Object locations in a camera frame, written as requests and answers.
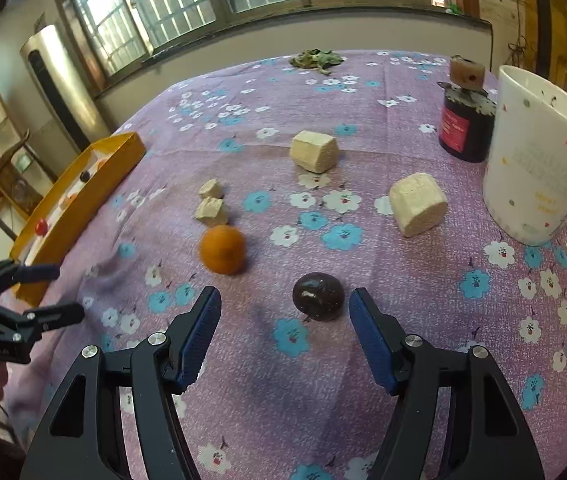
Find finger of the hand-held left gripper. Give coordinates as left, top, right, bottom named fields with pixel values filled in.
left=0, top=261, right=61, bottom=293
left=14, top=303, right=86, bottom=343

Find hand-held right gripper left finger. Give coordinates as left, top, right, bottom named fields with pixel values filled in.
left=20, top=286, right=223, bottom=480

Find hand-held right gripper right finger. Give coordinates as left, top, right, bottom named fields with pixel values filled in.
left=348, top=287, right=547, bottom=480

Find dark passion fruit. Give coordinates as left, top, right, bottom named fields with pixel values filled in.
left=292, top=272, right=345, bottom=322

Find yellow tray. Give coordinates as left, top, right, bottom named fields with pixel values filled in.
left=10, top=131, right=147, bottom=307

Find small yellowish orange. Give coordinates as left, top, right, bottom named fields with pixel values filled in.
left=200, top=225, right=247, bottom=276

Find purple floral tablecloth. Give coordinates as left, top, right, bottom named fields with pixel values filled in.
left=1, top=50, right=567, bottom=480

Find dark wooden chair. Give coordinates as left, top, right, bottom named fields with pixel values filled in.
left=0, top=129, right=59, bottom=241

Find floor standing air conditioner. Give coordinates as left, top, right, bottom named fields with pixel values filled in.
left=20, top=24, right=112, bottom=148

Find pale angular yam block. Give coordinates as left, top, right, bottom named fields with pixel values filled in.
left=290, top=130, right=339, bottom=174

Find dark jar with red label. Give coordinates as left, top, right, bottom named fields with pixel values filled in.
left=437, top=81, right=497, bottom=163

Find white printed mug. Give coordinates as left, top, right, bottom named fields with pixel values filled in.
left=482, top=65, right=567, bottom=247

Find brown cork-like piece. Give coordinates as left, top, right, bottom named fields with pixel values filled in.
left=449, top=55, right=485, bottom=90

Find dried green leaves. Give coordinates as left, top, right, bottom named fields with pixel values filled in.
left=288, top=49, right=345, bottom=75

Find barred window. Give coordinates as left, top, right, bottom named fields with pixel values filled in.
left=48, top=0, right=464, bottom=91

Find yellow and black cabinet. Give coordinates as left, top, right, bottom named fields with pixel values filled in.
left=478, top=0, right=567, bottom=111

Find hanging dark cord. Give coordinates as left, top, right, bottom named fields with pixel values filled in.
left=507, top=0, right=527, bottom=68

